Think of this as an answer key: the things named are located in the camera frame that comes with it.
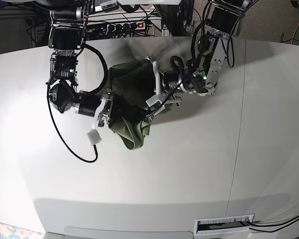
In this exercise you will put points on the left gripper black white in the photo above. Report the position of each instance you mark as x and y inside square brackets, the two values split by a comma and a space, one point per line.
[161, 86]

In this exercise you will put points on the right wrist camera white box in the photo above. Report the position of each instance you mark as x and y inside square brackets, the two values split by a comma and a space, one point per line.
[93, 137]

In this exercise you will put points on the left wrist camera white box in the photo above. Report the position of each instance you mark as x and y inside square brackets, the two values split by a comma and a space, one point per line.
[156, 109]

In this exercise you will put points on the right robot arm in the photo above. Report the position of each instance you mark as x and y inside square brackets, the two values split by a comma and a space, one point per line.
[67, 38]

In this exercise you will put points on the green T-shirt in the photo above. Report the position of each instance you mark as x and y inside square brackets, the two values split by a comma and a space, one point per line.
[132, 83]

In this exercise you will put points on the black power strip red switch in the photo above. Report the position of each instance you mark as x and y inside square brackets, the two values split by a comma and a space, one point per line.
[127, 26]

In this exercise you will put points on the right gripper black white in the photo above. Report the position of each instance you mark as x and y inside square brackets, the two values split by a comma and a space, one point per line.
[98, 107]

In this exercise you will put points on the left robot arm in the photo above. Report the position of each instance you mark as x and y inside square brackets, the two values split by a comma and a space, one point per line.
[211, 46]

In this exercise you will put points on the table cable grommet with brush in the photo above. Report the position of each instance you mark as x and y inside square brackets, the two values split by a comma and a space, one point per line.
[225, 225]

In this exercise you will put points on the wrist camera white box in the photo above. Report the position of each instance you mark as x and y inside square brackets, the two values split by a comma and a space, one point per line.
[93, 137]
[156, 109]

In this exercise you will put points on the grey table leg column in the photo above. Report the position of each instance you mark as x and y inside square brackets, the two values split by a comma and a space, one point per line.
[168, 14]

